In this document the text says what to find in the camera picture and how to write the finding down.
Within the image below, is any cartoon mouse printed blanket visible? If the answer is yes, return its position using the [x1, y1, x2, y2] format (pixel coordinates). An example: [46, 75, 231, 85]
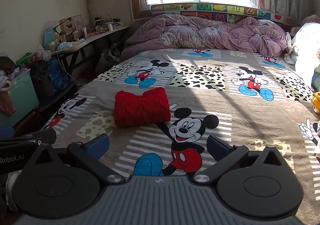
[40, 48, 320, 218]

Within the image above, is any dark plastic bag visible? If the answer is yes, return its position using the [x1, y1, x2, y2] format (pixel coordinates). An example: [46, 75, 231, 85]
[95, 43, 123, 73]

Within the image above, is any dark clothes heap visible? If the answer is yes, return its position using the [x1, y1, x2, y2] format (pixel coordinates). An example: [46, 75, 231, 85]
[30, 60, 54, 105]

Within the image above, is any light blue packet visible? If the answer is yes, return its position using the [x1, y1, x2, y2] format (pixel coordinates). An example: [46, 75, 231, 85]
[44, 26, 56, 50]

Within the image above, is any pink plush item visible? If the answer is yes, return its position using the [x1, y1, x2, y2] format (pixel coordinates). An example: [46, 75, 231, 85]
[301, 14, 320, 25]

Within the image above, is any wooden picture board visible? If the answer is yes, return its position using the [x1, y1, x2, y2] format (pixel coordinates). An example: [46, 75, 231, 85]
[60, 14, 83, 35]

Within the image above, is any pink quilt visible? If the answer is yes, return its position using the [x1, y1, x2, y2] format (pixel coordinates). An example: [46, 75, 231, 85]
[121, 13, 289, 61]

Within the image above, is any yellow knit garment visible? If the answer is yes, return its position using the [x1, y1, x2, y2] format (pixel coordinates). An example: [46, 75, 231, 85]
[311, 91, 320, 114]

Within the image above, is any green storage box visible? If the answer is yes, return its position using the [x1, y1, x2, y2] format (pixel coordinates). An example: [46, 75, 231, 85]
[0, 68, 40, 128]

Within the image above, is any pink clothes pile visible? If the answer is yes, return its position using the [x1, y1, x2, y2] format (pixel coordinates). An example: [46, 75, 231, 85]
[0, 52, 20, 115]

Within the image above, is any teal pillow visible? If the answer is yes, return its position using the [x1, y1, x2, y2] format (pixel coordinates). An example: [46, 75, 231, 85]
[311, 70, 320, 91]

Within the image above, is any white and red plastic bag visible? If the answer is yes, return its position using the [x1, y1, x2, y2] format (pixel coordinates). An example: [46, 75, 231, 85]
[31, 45, 52, 63]

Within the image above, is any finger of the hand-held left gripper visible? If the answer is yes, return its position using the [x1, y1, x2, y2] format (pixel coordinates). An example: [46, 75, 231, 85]
[0, 126, 15, 138]
[0, 128, 57, 148]

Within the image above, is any red knit sweater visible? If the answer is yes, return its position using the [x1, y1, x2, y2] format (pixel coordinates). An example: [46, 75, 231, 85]
[114, 87, 172, 128]

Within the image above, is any desk clutter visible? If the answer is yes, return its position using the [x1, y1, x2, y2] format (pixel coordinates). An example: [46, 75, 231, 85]
[86, 15, 123, 34]

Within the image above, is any blue plastic bag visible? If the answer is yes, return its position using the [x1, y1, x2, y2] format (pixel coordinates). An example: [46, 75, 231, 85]
[47, 59, 69, 90]

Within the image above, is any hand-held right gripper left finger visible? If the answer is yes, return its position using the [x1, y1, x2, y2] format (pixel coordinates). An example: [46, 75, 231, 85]
[32, 134, 126, 186]

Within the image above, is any white bedding pile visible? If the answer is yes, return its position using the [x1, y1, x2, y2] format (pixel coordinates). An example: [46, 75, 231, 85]
[284, 21, 320, 90]

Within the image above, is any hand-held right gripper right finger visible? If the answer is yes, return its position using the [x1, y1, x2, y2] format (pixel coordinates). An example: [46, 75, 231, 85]
[192, 135, 288, 187]

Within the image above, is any green plastic item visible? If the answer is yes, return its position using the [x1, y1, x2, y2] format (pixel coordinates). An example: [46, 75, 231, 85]
[15, 52, 33, 66]

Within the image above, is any colourful alphabet headboard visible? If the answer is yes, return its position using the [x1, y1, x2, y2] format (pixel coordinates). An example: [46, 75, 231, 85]
[150, 2, 297, 26]

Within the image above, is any white top desk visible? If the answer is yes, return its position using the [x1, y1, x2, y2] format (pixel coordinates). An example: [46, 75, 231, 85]
[51, 25, 130, 83]

